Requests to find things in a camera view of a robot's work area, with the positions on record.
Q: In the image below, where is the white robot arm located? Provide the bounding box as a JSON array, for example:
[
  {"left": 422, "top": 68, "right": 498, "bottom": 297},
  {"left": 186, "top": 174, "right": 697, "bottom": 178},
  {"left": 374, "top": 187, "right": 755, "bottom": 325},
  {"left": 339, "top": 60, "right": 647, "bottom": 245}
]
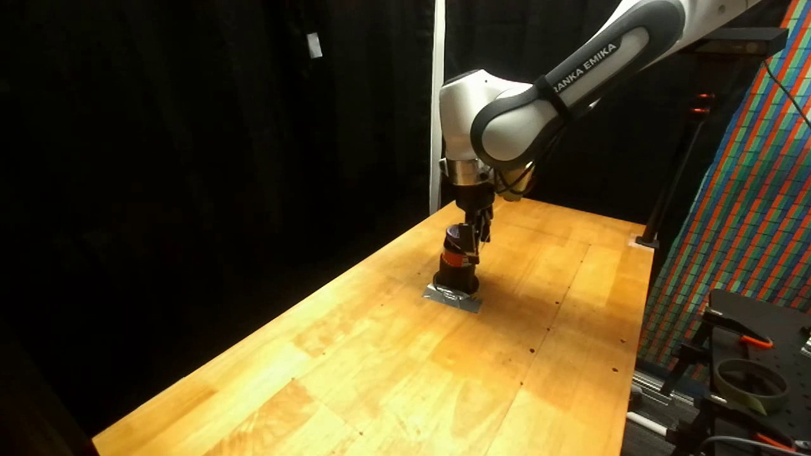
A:
[{"left": 440, "top": 0, "right": 761, "bottom": 244}]

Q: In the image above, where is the roll of masking tape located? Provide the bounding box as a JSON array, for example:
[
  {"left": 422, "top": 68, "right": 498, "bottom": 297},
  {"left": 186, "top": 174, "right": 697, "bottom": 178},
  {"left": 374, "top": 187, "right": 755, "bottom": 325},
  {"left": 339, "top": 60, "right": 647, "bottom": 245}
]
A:
[{"left": 712, "top": 359, "right": 788, "bottom": 415}]

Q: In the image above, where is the black side cart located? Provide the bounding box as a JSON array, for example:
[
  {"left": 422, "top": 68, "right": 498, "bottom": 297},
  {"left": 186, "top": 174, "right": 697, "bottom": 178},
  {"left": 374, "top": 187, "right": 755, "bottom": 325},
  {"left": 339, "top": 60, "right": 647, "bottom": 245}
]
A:
[{"left": 627, "top": 291, "right": 811, "bottom": 456}]

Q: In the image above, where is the black tripod stand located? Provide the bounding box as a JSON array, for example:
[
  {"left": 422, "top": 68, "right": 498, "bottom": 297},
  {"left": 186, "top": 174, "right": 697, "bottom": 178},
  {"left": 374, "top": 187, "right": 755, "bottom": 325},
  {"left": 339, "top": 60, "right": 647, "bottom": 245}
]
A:
[{"left": 636, "top": 26, "right": 788, "bottom": 249}]

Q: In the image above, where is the black clamp with orange handle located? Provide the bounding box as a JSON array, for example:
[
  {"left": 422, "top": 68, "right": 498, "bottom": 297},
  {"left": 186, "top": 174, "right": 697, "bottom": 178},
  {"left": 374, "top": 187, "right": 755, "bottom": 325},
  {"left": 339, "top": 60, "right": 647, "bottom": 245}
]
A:
[{"left": 694, "top": 310, "right": 773, "bottom": 350}]

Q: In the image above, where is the brown cup upside down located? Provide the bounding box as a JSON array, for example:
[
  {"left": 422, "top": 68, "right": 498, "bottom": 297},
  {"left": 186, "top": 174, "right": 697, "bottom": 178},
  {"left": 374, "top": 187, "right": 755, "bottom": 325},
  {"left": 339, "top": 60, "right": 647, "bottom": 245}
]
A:
[{"left": 433, "top": 222, "right": 480, "bottom": 293}]

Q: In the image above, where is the white tag on curtain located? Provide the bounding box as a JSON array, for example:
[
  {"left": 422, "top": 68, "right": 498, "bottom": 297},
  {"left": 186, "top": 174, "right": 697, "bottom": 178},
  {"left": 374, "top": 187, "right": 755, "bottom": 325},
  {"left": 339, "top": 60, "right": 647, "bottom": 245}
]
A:
[{"left": 308, "top": 32, "right": 324, "bottom": 60}]

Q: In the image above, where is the colourful striped cloth panel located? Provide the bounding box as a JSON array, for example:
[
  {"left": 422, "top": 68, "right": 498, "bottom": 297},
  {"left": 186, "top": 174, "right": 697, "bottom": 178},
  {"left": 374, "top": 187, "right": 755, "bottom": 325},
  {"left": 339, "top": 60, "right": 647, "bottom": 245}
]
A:
[{"left": 640, "top": 0, "right": 811, "bottom": 365}]

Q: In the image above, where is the white vertical pole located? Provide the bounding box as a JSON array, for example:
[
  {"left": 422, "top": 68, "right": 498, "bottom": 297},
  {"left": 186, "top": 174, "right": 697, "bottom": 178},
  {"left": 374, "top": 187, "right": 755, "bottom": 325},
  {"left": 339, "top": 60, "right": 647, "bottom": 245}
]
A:
[{"left": 428, "top": 0, "right": 446, "bottom": 212}]

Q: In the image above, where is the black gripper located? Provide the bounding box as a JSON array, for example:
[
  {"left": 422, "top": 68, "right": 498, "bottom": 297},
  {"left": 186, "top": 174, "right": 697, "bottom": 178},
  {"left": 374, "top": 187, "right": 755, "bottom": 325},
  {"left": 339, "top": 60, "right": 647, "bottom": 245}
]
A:
[{"left": 455, "top": 183, "right": 495, "bottom": 244}]

